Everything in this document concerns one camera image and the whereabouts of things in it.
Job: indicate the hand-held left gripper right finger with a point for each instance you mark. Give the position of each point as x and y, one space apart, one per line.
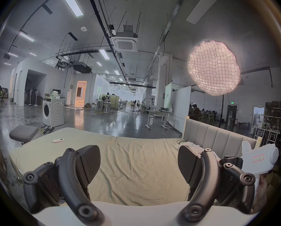
207 173

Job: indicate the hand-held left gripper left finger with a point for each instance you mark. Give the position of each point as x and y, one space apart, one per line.
69 173

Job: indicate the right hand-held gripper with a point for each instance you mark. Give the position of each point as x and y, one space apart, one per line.
260 155

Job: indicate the person's right hand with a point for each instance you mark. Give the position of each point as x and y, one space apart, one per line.
261 194

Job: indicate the white remote control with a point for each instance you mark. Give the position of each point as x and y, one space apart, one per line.
58 140

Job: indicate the metal shelf with boxes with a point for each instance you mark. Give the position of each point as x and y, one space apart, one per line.
271 119

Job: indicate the grey padded headboard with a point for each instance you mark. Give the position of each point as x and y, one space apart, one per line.
213 134

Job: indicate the grey padded stool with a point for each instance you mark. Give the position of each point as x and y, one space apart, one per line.
22 133

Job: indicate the white washing machine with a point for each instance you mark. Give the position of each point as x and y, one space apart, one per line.
53 113

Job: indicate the bed with beige sheet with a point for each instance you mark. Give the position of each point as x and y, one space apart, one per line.
140 163

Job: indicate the white table with metal legs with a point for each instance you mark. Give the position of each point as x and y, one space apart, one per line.
159 116

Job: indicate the desk with screen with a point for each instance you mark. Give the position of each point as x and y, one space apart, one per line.
105 103

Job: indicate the white standing fan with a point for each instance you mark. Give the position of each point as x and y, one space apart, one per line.
36 96

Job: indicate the round studio lamp on stand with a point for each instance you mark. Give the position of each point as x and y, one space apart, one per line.
213 67

